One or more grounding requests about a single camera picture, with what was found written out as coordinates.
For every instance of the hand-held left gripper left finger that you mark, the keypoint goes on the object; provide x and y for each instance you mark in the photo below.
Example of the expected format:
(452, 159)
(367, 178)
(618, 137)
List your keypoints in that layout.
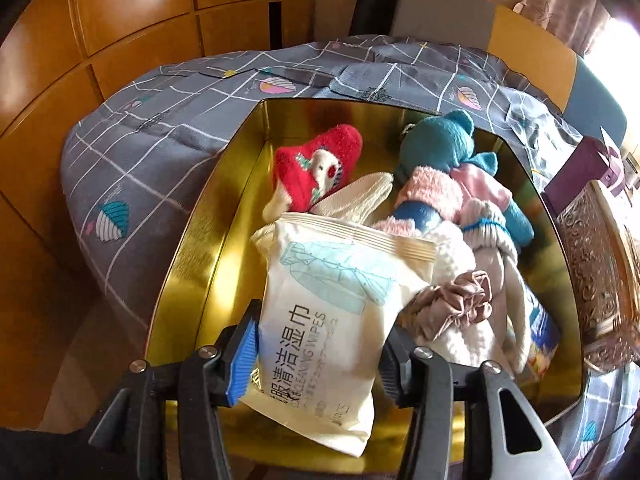
(242, 360)

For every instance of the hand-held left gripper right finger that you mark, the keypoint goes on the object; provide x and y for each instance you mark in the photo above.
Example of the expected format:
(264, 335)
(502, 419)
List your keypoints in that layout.
(395, 370)

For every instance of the mauve hair scrunchie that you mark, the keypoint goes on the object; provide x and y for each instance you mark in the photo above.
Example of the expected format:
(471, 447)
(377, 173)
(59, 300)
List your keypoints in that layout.
(450, 305)

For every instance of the wet wipes pack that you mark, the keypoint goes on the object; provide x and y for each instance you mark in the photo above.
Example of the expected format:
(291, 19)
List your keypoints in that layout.
(320, 320)

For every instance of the gold metal tin box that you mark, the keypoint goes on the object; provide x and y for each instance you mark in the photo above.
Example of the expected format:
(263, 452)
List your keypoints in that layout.
(210, 260)

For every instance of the white waffle cloth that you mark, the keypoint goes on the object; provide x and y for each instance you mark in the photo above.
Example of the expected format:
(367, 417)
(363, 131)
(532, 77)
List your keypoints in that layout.
(450, 255)

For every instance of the cream white sock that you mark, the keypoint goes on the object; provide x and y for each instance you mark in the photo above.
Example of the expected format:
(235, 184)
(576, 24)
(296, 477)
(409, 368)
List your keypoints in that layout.
(360, 195)

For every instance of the red fluffy sock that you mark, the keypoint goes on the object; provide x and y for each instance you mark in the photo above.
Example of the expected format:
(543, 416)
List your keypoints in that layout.
(300, 160)

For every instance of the blue plush bear toy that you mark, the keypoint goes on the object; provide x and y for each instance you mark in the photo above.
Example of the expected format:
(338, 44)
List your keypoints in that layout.
(435, 145)

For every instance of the blue printed packet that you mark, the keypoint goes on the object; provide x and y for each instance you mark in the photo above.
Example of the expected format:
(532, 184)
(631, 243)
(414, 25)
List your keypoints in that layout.
(542, 325)

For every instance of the grey checked bed blanket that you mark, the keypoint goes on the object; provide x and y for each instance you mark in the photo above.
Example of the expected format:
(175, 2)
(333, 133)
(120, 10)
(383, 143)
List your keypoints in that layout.
(150, 160)

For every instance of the ornate gold tissue box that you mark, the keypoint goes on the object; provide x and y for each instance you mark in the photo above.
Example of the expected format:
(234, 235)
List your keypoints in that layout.
(595, 260)

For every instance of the purple cardboard box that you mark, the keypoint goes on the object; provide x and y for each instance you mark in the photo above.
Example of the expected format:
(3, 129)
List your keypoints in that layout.
(575, 175)

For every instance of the grey yellow blue headboard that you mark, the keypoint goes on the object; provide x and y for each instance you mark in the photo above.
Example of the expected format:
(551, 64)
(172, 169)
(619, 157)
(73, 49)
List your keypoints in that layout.
(530, 45)

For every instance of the wooden wardrobe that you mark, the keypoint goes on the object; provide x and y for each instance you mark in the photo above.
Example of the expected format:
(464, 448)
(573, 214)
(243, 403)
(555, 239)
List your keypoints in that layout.
(125, 10)

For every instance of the beige patterned curtain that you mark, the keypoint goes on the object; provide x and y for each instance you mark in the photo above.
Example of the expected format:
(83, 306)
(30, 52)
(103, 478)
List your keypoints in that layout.
(565, 5)

